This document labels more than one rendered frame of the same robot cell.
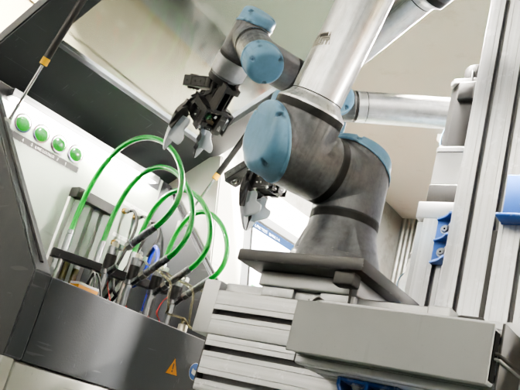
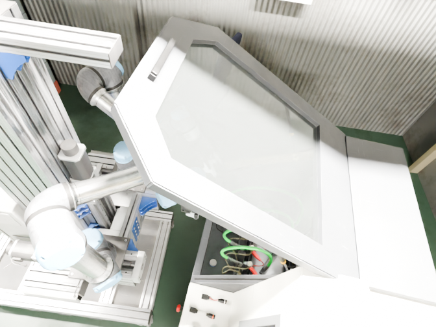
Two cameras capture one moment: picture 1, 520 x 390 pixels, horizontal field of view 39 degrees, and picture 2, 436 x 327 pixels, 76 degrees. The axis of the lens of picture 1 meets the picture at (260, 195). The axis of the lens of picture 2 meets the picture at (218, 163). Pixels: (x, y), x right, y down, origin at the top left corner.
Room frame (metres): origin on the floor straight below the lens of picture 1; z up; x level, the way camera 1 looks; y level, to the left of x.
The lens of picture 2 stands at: (2.14, -0.30, 2.44)
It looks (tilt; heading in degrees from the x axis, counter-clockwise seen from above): 53 degrees down; 141
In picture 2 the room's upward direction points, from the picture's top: 10 degrees clockwise
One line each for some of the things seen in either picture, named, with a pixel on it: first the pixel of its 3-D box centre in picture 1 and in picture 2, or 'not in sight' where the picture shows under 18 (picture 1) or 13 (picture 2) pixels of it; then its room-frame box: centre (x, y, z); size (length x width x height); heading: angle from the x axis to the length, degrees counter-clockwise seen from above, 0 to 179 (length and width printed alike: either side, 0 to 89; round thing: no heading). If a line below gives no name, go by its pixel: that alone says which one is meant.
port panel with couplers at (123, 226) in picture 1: (126, 245); not in sight; (2.13, 0.34, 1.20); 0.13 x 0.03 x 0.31; 137
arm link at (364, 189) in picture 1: (350, 181); (126, 154); (1.15, -0.14, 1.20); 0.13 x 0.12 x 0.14; 121
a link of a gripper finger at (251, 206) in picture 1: (251, 209); not in sight; (1.63, 0.01, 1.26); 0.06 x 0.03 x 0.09; 47
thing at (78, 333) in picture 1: (148, 359); (208, 226); (1.61, 0.14, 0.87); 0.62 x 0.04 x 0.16; 137
